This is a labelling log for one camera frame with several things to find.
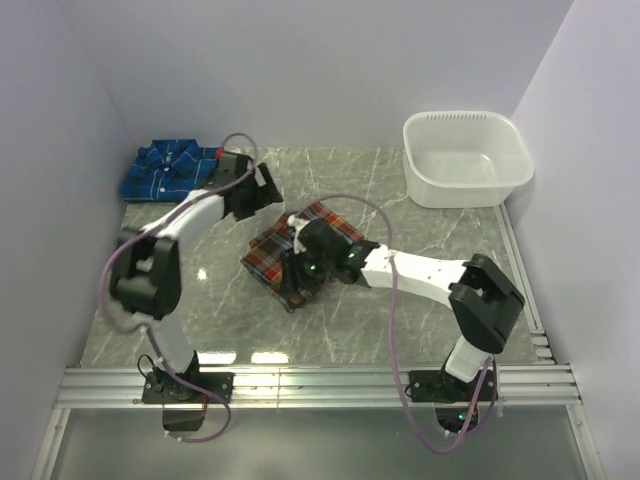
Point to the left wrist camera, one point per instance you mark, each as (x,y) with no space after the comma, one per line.
(231,166)

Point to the aluminium rail frame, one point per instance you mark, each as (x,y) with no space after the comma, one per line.
(340,421)

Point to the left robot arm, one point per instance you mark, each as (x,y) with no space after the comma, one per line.
(141,284)

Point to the black box under rail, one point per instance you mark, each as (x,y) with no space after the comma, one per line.
(177,420)

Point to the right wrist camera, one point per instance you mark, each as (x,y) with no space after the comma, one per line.
(296,225)

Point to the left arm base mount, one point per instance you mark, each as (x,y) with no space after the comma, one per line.
(162,389)

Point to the white plastic basin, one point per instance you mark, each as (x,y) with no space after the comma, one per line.
(463,159)

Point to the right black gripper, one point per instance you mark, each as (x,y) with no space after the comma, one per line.
(292,284)

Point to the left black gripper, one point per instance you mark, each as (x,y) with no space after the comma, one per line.
(265,195)

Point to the blue plaid shirt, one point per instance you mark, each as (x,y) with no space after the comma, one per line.
(167,171)

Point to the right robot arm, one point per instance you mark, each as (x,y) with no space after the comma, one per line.
(485,302)

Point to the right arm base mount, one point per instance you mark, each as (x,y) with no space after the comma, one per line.
(431,386)

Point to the red brown plaid shirt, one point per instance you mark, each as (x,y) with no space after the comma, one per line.
(263,260)

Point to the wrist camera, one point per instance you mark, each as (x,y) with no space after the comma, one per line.
(296,225)
(231,166)

